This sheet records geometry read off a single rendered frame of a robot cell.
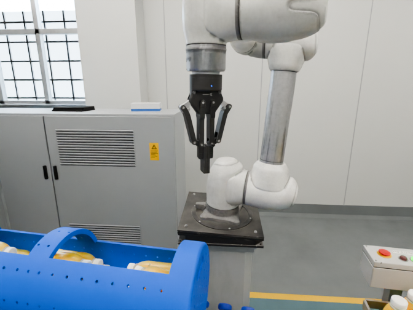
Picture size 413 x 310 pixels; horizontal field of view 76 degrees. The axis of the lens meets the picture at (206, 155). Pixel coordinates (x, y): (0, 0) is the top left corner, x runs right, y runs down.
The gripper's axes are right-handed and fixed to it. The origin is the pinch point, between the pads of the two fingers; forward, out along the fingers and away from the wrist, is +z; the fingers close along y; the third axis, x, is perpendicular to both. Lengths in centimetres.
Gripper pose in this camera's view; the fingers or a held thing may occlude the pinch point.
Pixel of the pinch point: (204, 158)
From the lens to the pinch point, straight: 65.9
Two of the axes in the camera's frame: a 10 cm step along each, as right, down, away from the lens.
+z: -0.1, 9.6, 2.8
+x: 3.4, 2.7, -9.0
